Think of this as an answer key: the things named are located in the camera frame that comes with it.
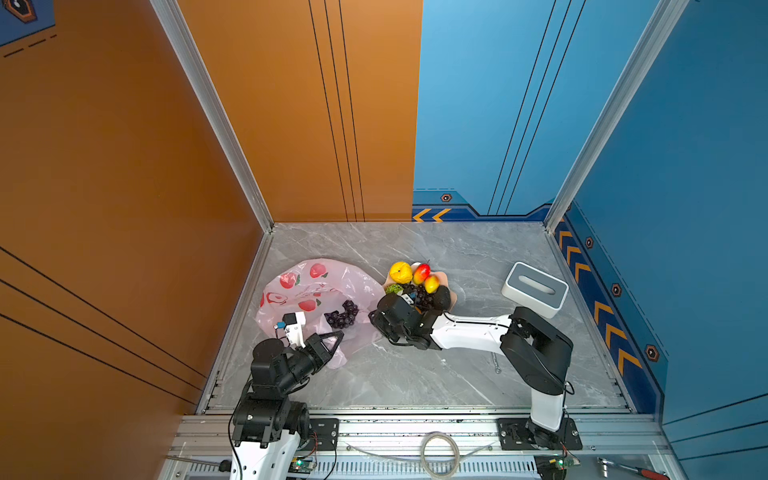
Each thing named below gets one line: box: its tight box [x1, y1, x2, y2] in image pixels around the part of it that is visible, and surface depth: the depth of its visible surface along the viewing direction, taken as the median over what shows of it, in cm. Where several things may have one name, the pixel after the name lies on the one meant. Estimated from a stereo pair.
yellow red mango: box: [424, 275, 441, 294], surface depth 95 cm
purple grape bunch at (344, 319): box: [324, 300, 359, 329], surface depth 92 cm
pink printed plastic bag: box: [256, 259, 385, 369], surface depth 93 cm
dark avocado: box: [434, 285, 451, 311], surface depth 92 cm
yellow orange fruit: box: [389, 261, 413, 284], surface depth 96 cm
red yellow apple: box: [413, 263, 431, 285], surface depth 98 cm
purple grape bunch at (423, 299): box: [403, 283, 434, 311], surface depth 96 cm
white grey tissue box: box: [502, 261, 569, 319], surface depth 97 cm
